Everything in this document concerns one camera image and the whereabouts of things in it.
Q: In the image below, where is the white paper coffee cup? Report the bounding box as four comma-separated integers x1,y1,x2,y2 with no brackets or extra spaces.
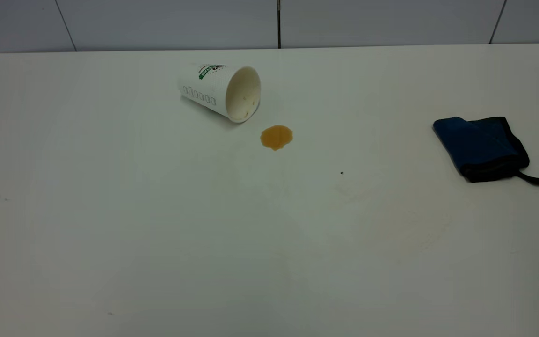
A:
177,63,262,124

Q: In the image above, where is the brown liquid spill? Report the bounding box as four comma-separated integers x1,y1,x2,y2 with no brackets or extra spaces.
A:
260,125,294,151

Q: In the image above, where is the folded blue black cloth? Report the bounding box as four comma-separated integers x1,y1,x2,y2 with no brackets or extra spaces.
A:
432,116,539,187

